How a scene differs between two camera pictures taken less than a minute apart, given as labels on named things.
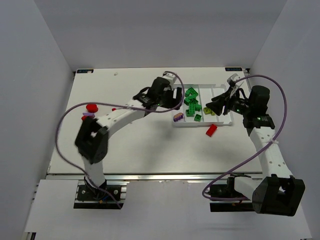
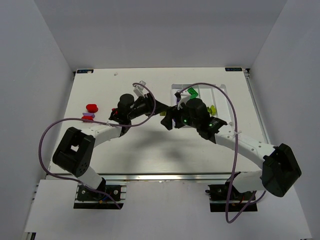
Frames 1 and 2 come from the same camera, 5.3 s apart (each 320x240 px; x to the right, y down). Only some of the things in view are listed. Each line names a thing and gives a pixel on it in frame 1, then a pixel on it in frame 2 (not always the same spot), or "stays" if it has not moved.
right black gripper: x=225 y=102 → x=175 y=118
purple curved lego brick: x=89 y=114 stays
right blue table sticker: x=234 y=69 stays
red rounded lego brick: x=92 y=108 stays
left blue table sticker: x=84 y=71 stays
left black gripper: x=175 y=97 → x=151 y=104
